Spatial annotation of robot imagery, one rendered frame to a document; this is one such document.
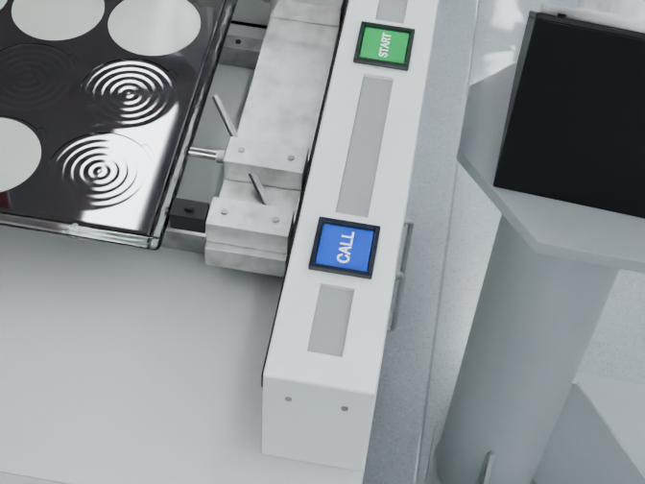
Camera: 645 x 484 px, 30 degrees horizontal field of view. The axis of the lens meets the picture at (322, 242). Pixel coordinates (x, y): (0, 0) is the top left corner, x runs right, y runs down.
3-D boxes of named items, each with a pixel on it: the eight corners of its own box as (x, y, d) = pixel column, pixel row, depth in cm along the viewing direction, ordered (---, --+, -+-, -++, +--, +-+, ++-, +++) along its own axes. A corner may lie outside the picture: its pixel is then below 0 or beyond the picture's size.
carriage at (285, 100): (204, 265, 118) (203, 247, 116) (274, 15, 140) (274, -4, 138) (284, 278, 118) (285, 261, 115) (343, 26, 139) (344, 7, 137)
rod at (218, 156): (182, 159, 121) (181, 151, 120) (185, 150, 122) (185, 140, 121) (227, 167, 121) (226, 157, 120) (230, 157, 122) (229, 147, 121)
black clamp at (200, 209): (169, 228, 117) (168, 211, 114) (175, 210, 118) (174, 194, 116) (204, 233, 116) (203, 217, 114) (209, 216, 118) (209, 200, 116)
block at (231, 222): (205, 241, 116) (204, 222, 114) (213, 214, 118) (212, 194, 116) (287, 254, 116) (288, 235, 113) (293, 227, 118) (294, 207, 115)
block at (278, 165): (223, 179, 121) (223, 159, 119) (230, 154, 123) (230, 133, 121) (301, 191, 121) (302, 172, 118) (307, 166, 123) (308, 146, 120)
